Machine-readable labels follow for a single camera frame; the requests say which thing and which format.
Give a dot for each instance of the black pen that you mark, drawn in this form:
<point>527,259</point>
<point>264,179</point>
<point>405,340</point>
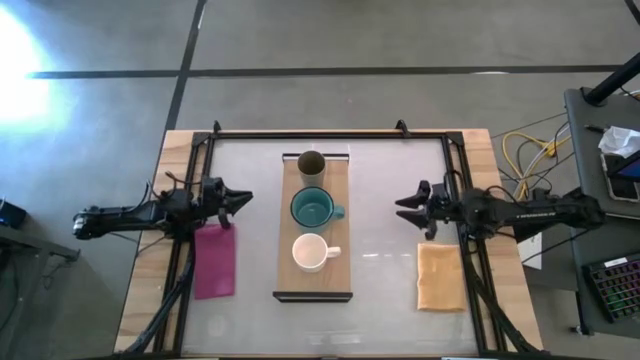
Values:
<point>595,129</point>

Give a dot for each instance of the yellow orange folded cloth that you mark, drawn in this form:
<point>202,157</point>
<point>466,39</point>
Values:
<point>441,277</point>

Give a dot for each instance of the white crumpled tissue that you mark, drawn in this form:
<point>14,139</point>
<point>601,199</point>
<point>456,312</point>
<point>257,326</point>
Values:
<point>620,141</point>

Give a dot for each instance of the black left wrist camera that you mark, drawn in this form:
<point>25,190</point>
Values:
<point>226,221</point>

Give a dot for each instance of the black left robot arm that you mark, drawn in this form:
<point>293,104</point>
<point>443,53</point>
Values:
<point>125,217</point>

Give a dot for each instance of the white ceramic mug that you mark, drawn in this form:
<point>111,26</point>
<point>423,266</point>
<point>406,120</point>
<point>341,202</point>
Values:
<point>310,252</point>

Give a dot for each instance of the black frame clamp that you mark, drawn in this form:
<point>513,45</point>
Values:
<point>216,126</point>
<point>402,127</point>

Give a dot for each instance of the tablet in pale case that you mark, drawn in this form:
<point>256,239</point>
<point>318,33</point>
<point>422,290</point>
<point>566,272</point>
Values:
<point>622,177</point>

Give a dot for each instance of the dark blue box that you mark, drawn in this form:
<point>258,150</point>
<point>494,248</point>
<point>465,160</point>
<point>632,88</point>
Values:
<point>11,215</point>

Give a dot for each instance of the black keyboard with coloured keys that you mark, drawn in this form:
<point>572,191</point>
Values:
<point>616,287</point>

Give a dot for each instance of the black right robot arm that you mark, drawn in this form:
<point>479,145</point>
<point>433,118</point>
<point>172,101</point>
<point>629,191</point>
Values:
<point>530,212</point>

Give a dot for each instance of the wooden tray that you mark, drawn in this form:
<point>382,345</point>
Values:
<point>312,280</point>

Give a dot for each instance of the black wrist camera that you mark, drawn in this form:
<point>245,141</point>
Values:
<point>226,221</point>
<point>431,231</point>

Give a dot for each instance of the black pole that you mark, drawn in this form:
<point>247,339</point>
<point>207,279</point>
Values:
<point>612,82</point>

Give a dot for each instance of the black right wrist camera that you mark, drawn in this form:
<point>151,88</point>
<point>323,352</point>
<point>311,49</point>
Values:
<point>431,231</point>

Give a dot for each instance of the pink folded cloth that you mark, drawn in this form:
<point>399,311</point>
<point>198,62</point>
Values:
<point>215,262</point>

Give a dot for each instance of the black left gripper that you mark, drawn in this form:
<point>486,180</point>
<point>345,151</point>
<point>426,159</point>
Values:
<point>214,197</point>

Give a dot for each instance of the tall olive brown cup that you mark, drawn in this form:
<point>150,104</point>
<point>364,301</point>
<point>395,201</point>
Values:
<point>311,165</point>

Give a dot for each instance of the white paper tag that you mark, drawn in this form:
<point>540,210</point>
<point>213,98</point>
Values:
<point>530,250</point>

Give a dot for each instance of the black aluminium table frame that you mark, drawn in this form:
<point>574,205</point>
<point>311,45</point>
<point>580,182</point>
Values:
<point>325,135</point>

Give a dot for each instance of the grey side table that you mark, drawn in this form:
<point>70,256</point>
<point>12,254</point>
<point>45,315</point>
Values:
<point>585,250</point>

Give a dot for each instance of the teal speckled mug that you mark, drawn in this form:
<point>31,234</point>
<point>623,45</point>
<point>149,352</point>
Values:
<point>312,210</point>

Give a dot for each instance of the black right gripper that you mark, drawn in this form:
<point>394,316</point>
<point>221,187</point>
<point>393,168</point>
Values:
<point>445,210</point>

